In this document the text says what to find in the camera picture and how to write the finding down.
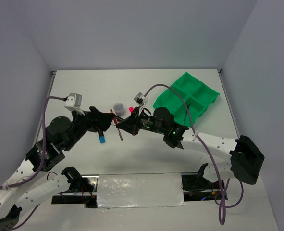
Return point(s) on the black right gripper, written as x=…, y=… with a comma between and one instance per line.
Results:
x=128, y=124

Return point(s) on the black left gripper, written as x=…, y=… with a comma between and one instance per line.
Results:
x=97, y=120

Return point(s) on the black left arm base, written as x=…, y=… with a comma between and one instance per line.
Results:
x=82, y=189

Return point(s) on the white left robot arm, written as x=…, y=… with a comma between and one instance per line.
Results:
x=16, y=194

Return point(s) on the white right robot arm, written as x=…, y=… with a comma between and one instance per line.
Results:
x=241, y=158

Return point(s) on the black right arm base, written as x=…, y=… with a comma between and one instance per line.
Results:
x=197, y=188

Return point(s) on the blue-capped black highlighter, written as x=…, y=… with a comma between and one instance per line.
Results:
x=101, y=137

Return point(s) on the clear jar of paper clips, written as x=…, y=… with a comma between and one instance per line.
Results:
x=119, y=109

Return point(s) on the silver tape sheet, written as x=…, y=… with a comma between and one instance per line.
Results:
x=140, y=190

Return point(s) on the green compartment tray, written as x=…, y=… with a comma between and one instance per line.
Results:
x=193, y=91

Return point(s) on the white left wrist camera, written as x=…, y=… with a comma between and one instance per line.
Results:
x=73, y=103

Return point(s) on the aluminium table edge rail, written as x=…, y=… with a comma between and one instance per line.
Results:
x=39, y=128

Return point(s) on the right aluminium table rail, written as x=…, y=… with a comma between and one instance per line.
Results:
x=228, y=131

